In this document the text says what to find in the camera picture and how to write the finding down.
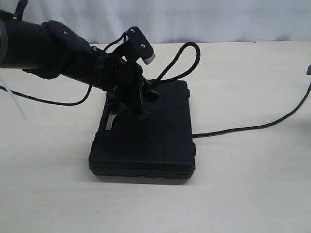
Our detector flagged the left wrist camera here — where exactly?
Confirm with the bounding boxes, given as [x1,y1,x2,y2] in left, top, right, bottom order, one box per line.
[122,26,156,65]

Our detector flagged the black plastic carrying case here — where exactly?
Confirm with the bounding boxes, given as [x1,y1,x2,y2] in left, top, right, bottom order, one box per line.
[88,81,196,179]

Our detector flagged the black braided rope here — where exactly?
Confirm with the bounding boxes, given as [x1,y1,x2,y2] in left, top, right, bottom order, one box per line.
[145,41,311,138]

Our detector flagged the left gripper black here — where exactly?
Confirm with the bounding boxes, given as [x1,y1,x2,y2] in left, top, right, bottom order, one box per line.
[97,54,159,120]

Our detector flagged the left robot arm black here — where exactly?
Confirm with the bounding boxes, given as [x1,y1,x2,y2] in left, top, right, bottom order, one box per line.
[0,0,159,118]

